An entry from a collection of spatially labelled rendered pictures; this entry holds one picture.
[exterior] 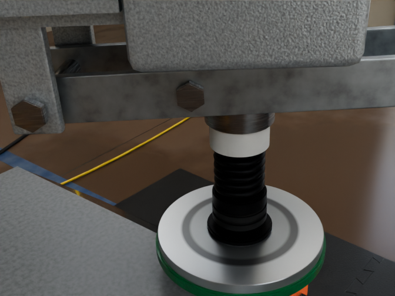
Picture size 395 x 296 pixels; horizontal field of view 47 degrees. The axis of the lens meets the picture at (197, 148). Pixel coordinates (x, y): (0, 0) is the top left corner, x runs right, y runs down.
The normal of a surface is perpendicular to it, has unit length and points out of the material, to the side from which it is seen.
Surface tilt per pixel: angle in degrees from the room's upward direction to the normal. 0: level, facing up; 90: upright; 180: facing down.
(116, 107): 90
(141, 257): 0
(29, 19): 90
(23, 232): 0
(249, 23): 90
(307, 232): 0
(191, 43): 90
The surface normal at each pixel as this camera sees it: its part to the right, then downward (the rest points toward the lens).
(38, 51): -0.04, 0.47
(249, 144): 0.26, 0.44
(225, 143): -0.50, 0.42
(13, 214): -0.04, -0.88
